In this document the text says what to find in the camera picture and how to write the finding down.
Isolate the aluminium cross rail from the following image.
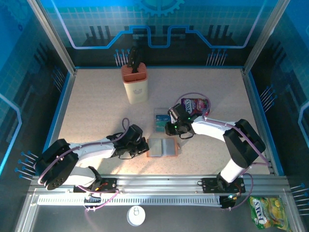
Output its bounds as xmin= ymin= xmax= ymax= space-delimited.
xmin=30 ymin=174 xmax=290 ymax=196

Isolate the black handled knife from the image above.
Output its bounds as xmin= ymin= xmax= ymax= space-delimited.
xmin=127 ymin=47 xmax=138 ymax=68
xmin=132 ymin=55 xmax=143 ymax=73

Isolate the yellow green candy bag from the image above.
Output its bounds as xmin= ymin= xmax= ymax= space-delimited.
xmin=248 ymin=195 xmax=290 ymax=232

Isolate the white round can lid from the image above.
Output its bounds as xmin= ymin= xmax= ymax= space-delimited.
xmin=126 ymin=205 xmax=146 ymax=227

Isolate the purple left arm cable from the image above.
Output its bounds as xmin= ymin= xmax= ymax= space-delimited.
xmin=38 ymin=117 xmax=130 ymax=232

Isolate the purple candy bag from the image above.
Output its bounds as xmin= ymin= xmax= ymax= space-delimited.
xmin=180 ymin=97 xmax=210 ymax=116

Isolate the brown leather card holder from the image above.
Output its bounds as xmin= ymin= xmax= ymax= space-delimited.
xmin=146 ymin=137 xmax=181 ymax=158

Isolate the black electronics module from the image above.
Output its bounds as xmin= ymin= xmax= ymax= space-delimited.
xmin=220 ymin=193 xmax=240 ymax=210

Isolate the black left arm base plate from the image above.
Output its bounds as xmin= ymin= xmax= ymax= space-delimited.
xmin=73 ymin=177 xmax=118 ymax=194

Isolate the aluminium table side rail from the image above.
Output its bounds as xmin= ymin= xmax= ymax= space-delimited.
xmin=42 ymin=68 xmax=78 ymax=150
xmin=242 ymin=68 xmax=285 ymax=176

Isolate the clear acrylic card stand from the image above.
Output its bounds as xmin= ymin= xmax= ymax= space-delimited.
xmin=153 ymin=107 xmax=171 ymax=133

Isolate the white slotted cable duct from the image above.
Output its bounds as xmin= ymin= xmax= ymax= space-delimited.
xmin=37 ymin=196 xmax=222 ymax=206

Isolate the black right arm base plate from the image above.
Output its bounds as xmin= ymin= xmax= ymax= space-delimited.
xmin=201 ymin=177 xmax=246 ymax=194

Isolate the beige terracotta knife block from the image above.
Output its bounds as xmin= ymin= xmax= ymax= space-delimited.
xmin=120 ymin=62 xmax=149 ymax=105

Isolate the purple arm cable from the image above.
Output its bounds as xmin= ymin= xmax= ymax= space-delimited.
xmin=38 ymin=117 xmax=130 ymax=232
xmin=174 ymin=92 xmax=271 ymax=211

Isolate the aluminium frame post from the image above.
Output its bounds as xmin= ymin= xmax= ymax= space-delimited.
xmin=27 ymin=0 xmax=77 ymax=74
xmin=243 ymin=0 xmax=292 ymax=73

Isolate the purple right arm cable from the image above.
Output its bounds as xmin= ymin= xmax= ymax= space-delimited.
xmin=174 ymin=92 xmax=271 ymax=211

